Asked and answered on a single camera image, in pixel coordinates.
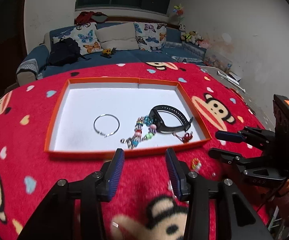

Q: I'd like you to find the red knotted cord charm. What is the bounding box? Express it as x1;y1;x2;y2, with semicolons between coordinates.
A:
172;132;193;144

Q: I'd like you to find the colourful charm bead bracelet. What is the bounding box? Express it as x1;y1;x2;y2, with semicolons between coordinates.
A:
120;115;158;150

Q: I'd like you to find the red monkey print blanket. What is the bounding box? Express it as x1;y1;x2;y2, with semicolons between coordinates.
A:
0;61;275;240

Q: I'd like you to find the thin silver bangle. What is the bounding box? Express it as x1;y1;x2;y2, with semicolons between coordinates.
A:
93;114;120;138

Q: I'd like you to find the orange box lid tray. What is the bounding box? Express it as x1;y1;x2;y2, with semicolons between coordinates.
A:
44;77;211;159

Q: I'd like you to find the black smart band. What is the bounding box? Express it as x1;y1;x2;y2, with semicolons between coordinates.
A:
149;105;193;134

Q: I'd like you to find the plush toy pile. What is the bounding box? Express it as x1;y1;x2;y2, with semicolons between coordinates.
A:
179;24;211;49

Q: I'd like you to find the right butterfly pillow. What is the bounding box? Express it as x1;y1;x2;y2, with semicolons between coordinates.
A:
134;22;167;51

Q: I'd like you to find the butterfly pillow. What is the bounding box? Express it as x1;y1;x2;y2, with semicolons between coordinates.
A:
134;22;167;51
52;22;103;55

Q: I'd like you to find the colourful pinwheel toy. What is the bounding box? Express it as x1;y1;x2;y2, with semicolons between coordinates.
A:
173;4;184;25

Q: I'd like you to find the blue sofa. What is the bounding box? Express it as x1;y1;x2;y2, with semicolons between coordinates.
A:
16;22;208;87

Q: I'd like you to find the black backpack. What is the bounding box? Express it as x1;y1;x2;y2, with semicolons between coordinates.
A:
47;37;90;67

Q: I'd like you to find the yellow toy truck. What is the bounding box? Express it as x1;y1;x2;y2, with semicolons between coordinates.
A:
101;48;116;59

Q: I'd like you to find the plain beige pillow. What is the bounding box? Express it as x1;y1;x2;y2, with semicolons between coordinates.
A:
95;22;139;50

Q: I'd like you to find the left butterfly pillow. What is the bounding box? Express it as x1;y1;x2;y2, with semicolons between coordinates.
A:
52;22;103;55

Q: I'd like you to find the red clothes pile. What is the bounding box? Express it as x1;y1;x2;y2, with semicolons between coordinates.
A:
74;11;108;25

